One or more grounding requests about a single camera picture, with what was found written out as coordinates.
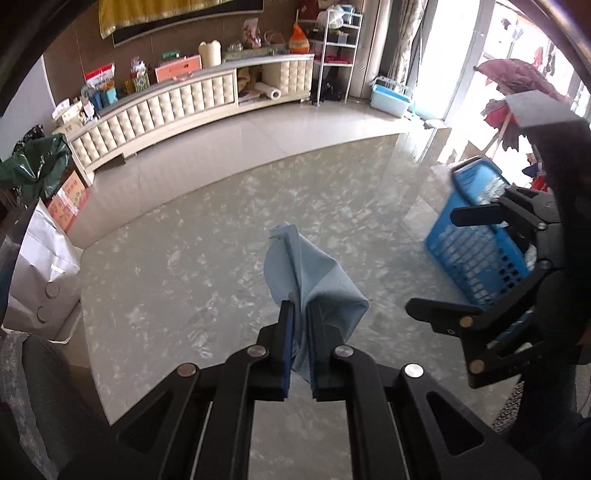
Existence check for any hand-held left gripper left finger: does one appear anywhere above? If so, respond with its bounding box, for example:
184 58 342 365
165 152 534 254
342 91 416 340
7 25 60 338
60 300 296 480

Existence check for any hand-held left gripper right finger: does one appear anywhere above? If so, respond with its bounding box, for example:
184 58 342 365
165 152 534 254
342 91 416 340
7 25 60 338
308 302 541 480

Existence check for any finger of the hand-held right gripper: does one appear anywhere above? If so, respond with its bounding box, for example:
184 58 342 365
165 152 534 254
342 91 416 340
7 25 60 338
451 186 560 232
405 262 554 389

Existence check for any blue plastic laundry basket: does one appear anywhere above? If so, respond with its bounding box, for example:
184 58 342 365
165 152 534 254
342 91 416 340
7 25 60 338
424 156 544 311

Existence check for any light blue cloth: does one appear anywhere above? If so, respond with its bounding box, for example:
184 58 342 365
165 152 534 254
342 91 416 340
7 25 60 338
263 222 370 384

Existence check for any grey patterned rug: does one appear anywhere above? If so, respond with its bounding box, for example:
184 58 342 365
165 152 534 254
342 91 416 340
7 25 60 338
488 382 528 432

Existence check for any wooden clothes drying rack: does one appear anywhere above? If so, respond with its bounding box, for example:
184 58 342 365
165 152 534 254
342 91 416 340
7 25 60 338
475 58 570 186

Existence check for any blue plastic storage box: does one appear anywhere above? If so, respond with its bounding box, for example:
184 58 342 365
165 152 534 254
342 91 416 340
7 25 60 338
370 76 415 117

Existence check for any patterned curtain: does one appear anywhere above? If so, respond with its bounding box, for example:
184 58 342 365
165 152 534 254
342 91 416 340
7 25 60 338
385 0 428 85

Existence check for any black bag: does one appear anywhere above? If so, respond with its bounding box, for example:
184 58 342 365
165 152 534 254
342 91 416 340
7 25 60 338
310 80 345 103

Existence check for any white metal shelf rack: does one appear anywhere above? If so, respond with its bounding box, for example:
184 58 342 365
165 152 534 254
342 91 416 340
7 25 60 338
295 2 363 105

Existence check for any grey chair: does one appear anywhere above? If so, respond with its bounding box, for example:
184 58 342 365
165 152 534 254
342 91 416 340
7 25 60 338
0 331 112 480

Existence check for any orange bag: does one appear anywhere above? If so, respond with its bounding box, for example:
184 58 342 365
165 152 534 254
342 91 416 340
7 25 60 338
288 23 310 53

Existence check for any white paper bag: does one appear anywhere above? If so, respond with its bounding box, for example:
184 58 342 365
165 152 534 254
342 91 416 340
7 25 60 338
0 198 85 345

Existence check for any orange cardboard box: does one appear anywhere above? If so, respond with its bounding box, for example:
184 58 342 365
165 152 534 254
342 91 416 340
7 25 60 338
45 170 91 234

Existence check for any white tufted long cabinet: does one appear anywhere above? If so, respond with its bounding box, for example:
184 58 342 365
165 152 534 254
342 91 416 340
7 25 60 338
53 52 315 174

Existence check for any snack bag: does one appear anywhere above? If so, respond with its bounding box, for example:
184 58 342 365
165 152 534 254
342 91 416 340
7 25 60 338
243 18 262 49

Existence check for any pink box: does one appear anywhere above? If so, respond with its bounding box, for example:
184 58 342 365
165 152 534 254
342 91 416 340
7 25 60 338
154 54 203 83

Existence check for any cream plastic jug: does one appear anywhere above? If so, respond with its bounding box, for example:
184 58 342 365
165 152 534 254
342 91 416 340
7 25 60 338
198 40 223 68

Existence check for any dark green plastic bag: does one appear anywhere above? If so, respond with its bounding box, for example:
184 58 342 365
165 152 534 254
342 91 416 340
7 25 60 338
0 126 75 200

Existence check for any red and white box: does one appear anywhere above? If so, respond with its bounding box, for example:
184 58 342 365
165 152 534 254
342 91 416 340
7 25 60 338
84 63 116 93

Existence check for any yellow wall banner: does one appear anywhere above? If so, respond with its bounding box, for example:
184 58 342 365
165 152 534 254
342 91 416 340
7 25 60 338
98 0 265 38

